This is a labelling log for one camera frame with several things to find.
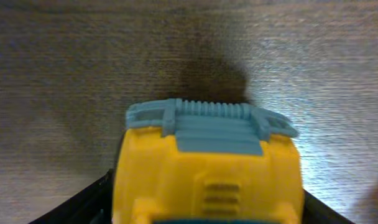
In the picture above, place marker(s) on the yellow grey toy truck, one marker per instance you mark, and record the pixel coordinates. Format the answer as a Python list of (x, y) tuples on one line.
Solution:
[(185, 161)]

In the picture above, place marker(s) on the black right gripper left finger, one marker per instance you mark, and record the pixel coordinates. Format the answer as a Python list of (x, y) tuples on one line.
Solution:
[(92, 205)]

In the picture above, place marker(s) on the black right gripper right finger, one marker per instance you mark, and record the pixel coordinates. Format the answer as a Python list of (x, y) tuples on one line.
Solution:
[(316, 212)]

